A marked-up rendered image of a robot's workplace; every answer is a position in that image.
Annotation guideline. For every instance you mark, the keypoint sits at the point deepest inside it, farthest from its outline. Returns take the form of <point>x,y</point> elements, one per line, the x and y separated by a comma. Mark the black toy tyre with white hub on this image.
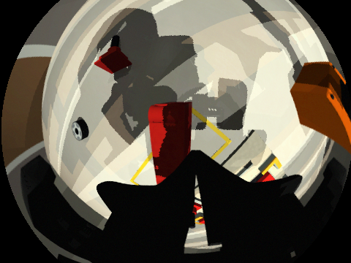
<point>80,129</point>

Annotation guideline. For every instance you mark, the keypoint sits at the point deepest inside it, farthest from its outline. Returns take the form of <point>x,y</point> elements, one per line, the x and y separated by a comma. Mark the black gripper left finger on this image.
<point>169,202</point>

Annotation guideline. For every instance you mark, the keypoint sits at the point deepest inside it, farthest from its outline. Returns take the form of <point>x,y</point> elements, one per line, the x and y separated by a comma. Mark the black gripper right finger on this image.
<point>227,199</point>

